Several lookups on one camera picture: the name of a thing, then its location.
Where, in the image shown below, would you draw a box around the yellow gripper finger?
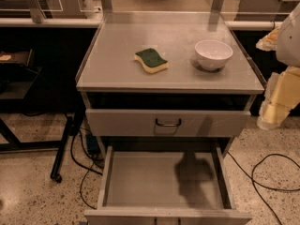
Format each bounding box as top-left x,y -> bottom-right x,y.
256,27 -> 279,52
257,67 -> 300,130

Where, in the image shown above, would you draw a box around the green and yellow sponge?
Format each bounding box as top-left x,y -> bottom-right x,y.
134,48 -> 169,74

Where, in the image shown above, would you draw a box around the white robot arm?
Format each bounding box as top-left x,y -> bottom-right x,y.
256,5 -> 300,130

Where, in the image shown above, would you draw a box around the grey drawer cabinet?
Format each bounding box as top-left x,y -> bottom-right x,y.
75,0 -> 268,225

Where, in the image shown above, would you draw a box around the open grey middle drawer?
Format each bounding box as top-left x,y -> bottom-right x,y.
84,145 -> 251,225

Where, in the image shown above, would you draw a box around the closed grey upper drawer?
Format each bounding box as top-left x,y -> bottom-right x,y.
85,109 -> 250,137

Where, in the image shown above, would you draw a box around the white ceramic bowl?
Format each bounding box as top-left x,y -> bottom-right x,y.
194,39 -> 233,70

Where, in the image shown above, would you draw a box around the black drawer handle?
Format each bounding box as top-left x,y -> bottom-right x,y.
155,119 -> 182,128

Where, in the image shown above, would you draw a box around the black floor cable left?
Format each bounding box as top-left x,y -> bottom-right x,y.
69,127 -> 105,210

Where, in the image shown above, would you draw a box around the black table frame left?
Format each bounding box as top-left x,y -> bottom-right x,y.
0,49 -> 74,184

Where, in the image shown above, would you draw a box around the white horizontal rail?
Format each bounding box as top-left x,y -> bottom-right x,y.
0,17 -> 284,32

